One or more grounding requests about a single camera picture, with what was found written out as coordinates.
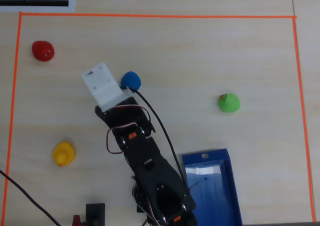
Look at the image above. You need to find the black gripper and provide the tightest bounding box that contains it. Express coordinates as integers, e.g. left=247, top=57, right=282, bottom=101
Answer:
left=94, top=97, right=157, bottom=138

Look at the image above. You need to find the red rubber duck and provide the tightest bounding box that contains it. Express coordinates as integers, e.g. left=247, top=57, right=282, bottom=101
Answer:
left=31, top=40, right=55, bottom=62

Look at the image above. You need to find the blue rubber duck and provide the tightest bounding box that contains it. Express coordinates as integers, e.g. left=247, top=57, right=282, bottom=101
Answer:
left=120, top=71, right=143, bottom=92

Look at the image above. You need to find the yellow rubber duck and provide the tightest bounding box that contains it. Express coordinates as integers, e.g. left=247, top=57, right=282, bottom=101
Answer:
left=51, top=141, right=76, bottom=168

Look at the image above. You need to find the green rubber duck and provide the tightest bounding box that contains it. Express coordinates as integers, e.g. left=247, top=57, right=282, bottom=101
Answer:
left=217, top=92, right=241, bottom=114

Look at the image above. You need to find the orange tape strip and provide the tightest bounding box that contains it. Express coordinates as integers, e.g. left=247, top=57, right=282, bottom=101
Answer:
left=19, top=11, right=298, bottom=20
left=1, top=12, right=23, bottom=226
left=291, top=17, right=317, bottom=223

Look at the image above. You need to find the black clamp base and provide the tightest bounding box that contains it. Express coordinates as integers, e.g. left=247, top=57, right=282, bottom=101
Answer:
left=85, top=202, right=106, bottom=226

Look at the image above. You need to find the blue plastic bin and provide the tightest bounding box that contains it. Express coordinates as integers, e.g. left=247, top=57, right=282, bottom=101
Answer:
left=181, top=148, right=244, bottom=226

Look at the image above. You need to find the red white servo wire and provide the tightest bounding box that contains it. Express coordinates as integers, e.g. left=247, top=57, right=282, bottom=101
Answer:
left=105, top=104, right=151, bottom=156

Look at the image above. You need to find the black camera cable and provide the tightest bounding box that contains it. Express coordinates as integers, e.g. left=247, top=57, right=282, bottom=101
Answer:
left=119, top=85, right=191, bottom=191

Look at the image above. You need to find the long black cable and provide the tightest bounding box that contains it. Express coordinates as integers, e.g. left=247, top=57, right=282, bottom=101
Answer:
left=0, top=169, right=62, bottom=226

